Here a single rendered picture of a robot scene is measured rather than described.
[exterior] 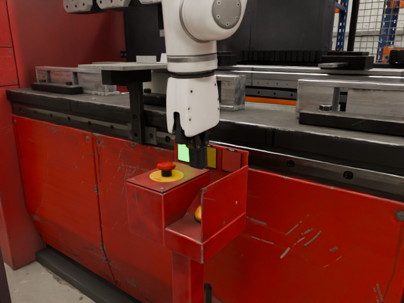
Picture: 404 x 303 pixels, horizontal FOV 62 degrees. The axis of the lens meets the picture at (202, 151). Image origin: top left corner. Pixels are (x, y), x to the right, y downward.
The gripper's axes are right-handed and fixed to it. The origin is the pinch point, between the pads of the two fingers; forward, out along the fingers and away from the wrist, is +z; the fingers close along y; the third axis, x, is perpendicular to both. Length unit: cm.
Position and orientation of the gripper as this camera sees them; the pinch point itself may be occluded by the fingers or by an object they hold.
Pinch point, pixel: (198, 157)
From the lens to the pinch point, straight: 62.1
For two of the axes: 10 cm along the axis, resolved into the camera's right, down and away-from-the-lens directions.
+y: -6.0, 3.1, -7.4
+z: 0.5, 9.3, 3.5
